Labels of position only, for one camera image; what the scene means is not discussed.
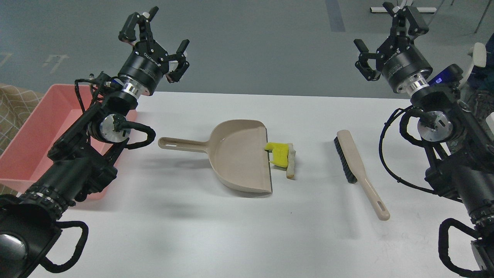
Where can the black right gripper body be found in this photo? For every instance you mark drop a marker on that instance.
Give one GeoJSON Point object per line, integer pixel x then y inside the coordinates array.
{"type": "Point", "coordinates": [398, 59]}

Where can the beige hand brush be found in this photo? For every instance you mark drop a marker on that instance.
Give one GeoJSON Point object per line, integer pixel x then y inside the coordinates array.
{"type": "Point", "coordinates": [354, 170]}

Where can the beige plastic dustpan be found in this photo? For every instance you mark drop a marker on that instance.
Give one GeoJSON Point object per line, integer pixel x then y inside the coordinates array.
{"type": "Point", "coordinates": [236, 153]}

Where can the beige checked cloth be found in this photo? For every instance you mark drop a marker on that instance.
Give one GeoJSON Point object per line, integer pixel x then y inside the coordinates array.
{"type": "Point", "coordinates": [16, 105]}

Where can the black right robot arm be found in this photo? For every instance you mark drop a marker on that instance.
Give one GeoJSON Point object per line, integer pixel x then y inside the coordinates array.
{"type": "Point", "coordinates": [458, 149]}

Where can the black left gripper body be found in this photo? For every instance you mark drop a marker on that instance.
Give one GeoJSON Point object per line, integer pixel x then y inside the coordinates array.
{"type": "Point", "coordinates": [147, 64]}

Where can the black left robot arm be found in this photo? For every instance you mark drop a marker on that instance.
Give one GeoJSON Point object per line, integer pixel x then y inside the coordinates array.
{"type": "Point", "coordinates": [84, 156]}

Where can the white office chair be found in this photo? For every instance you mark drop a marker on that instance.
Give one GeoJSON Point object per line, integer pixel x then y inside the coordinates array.
{"type": "Point", "coordinates": [478, 54]}

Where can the yellow sponge piece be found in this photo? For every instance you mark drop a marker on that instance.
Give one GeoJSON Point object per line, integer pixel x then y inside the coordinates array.
{"type": "Point", "coordinates": [280, 153]}

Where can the white table base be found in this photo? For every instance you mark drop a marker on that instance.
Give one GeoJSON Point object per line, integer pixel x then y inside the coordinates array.
{"type": "Point", "coordinates": [400, 6]}

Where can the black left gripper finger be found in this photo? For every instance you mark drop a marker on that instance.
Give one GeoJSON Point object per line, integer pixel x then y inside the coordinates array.
{"type": "Point", "coordinates": [137, 31]}
{"type": "Point", "coordinates": [175, 75]}

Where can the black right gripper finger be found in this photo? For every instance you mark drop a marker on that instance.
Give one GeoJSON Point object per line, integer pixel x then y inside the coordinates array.
{"type": "Point", "coordinates": [362, 64]}
{"type": "Point", "coordinates": [407, 25]}

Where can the white bread slice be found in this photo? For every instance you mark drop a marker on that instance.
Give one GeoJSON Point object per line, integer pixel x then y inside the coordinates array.
{"type": "Point", "coordinates": [290, 169]}

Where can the pink plastic bin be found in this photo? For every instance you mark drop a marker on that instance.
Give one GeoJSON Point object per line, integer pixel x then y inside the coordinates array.
{"type": "Point", "coordinates": [25, 159]}

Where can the person in dark clothes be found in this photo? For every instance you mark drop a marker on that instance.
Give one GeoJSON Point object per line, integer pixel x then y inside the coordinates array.
{"type": "Point", "coordinates": [479, 90]}

